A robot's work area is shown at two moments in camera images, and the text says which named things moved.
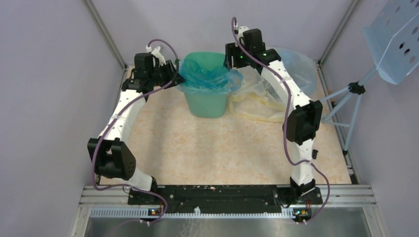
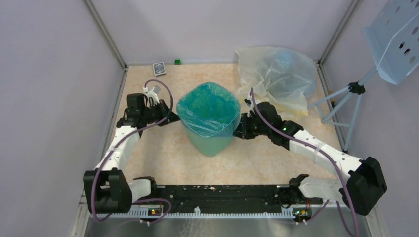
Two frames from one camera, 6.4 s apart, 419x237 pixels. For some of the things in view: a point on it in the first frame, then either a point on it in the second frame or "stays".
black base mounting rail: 226,198 stays
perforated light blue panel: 392,34 stays
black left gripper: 171,72 to 166,112
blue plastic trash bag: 197,76 to 207,110
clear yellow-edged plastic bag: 253,98 stays
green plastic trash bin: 210,104 to 211,145
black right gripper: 230,50 to 242,131
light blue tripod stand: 356,87 stays
